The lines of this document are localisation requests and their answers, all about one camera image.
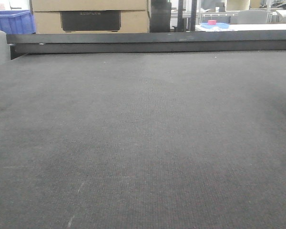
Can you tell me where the blue plastic crate background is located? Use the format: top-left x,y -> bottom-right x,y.
0,10 -> 36,34

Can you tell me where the pink tape roll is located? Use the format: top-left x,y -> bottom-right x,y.
207,20 -> 217,26

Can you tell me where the black conveyor side rail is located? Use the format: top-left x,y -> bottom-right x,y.
6,30 -> 286,55

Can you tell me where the blue tray on white table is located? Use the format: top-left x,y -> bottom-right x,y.
200,22 -> 230,29

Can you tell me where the white table background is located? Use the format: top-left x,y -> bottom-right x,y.
195,24 -> 286,31

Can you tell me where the lower cardboard box black label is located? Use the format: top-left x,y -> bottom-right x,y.
34,10 -> 149,34

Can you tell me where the dark conveyor belt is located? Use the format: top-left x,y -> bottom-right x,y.
0,51 -> 286,229

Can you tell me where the upper cardboard box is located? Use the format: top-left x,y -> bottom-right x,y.
31,0 -> 150,11

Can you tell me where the black upright case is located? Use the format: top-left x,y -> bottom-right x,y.
150,0 -> 172,32

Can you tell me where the black post pair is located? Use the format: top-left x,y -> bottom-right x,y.
176,0 -> 198,32

